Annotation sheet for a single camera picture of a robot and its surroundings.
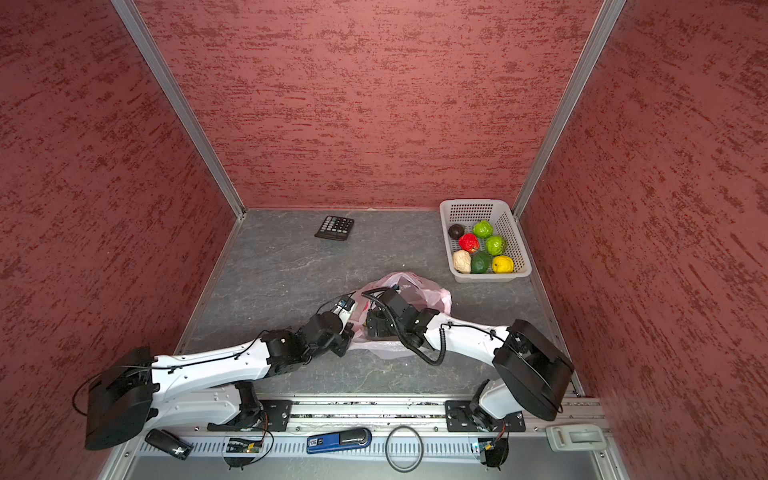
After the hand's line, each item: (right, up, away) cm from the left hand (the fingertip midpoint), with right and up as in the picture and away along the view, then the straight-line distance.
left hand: (350, 330), depth 82 cm
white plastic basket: (+42, +37, +31) cm, 64 cm away
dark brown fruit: (+35, +29, +25) cm, 52 cm away
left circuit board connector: (-27, -26, -9) cm, 38 cm away
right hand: (+8, 0, +3) cm, 9 cm away
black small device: (-40, -22, -14) cm, 48 cm away
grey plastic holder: (+57, -22, -12) cm, 62 cm away
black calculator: (-10, +30, +31) cm, 44 cm away
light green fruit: (+46, +29, +26) cm, 60 cm away
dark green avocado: (+42, +18, +16) cm, 48 cm away
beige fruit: (+36, +18, +17) cm, 44 cm away
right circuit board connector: (+37, -25, -12) cm, 47 cm away
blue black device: (0, -21, -15) cm, 26 cm away
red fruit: (+39, +25, +21) cm, 51 cm away
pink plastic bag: (+20, +10, +2) cm, 22 cm away
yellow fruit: (+49, +17, +15) cm, 54 cm away
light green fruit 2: (+48, +24, +21) cm, 58 cm away
